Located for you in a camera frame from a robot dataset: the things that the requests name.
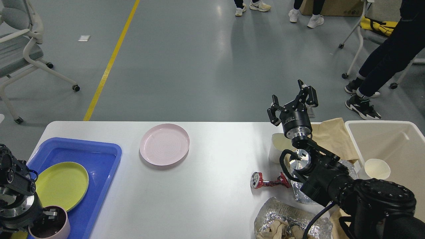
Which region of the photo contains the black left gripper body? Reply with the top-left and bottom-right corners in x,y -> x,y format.
0,196 -> 44,233

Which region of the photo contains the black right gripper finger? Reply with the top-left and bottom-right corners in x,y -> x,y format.
267,94 -> 287,126
288,80 -> 319,110

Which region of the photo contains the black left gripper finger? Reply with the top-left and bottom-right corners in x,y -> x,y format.
42,210 -> 59,223

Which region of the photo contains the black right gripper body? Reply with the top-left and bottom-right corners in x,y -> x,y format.
280,109 -> 312,139

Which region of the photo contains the pink mug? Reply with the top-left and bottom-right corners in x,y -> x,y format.
29,205 -> 70,239

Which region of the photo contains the dark teal mug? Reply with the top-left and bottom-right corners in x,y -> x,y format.
10,231 -> 29,239

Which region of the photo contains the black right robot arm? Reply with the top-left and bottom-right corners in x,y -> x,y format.
267,80 -> 425,239

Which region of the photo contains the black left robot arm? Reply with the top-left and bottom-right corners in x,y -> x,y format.
0,144 -> 59,233

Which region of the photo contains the white paper cup on table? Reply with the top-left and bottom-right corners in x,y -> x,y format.
268,133 -> 294,164

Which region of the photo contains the yellow plate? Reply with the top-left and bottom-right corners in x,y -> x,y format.
36,162 -> 89,211

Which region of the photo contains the brown paper bag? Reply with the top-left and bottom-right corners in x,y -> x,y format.
311,118 -> 360,163

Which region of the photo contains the crushed red soda can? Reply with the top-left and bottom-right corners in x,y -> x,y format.
249,172 -> 292,189

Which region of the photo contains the crumpled silver foil bag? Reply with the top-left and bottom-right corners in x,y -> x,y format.
291,159 -> 358,204

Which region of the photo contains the blue plastic tray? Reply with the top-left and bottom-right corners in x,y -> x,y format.
28,137 -> 122,239

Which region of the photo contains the person in black sneakers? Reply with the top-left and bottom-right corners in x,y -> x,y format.
344,0 -> 425,120

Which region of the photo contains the person in white sneakers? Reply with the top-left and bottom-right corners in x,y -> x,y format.
288,0 -> 325,29

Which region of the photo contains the crumpled aluminium foil front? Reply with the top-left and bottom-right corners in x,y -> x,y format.
254,197 -> 333,239

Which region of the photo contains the white paper cup in bin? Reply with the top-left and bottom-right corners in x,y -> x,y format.
357,158 -> 391,180

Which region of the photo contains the cardboard box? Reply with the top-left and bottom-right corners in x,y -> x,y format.
299,0 -> 363,17

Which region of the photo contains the white plastic bin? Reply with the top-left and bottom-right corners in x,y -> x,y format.
345,120 -> 425,220

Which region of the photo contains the yellow backpack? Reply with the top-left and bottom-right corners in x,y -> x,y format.
360,16 -> 398,37

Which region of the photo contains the brown crumpled paper in foil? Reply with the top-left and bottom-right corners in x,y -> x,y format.
256,220 -> 304,239

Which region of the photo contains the grey chair right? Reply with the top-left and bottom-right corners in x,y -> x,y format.
339,0 -> 425,89

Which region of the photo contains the pink plate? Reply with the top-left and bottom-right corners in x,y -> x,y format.
139,123 -> 190,166

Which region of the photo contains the grey office chair left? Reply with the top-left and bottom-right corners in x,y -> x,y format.
0,0 -> 80,124

